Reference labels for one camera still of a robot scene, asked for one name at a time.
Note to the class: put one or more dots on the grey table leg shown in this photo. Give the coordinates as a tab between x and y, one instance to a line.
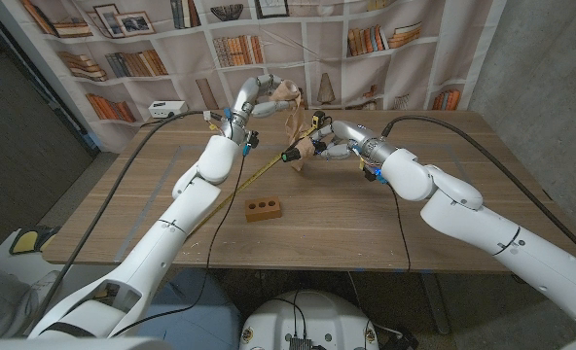
434	301

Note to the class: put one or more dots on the yellow and black floor pedal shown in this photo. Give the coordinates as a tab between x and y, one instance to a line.
27	240

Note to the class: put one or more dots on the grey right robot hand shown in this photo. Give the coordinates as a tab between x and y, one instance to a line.
361	138

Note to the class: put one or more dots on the white shoe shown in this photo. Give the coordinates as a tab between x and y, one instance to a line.
45	284

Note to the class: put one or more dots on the orange brick block three holes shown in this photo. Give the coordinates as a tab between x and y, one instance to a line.
263	211

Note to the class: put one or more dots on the yellow measuring tape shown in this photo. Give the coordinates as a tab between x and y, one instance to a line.
249	182

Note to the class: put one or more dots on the blue stool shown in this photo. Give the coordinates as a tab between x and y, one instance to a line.
205	316

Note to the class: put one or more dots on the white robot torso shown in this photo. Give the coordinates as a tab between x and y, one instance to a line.
312	316

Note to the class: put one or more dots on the printed bookshelf backdrop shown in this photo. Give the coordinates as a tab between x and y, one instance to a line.
288	48

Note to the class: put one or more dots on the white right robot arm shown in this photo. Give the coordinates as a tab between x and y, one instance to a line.
487	228

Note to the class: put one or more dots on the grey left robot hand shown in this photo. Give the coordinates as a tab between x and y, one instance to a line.
244	97

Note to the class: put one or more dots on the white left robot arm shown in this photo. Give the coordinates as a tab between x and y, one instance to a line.
171	228

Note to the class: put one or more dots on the white power box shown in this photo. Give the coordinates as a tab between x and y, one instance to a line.
167	109

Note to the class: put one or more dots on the beige stocking cloth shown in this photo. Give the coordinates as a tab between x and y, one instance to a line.
295	121

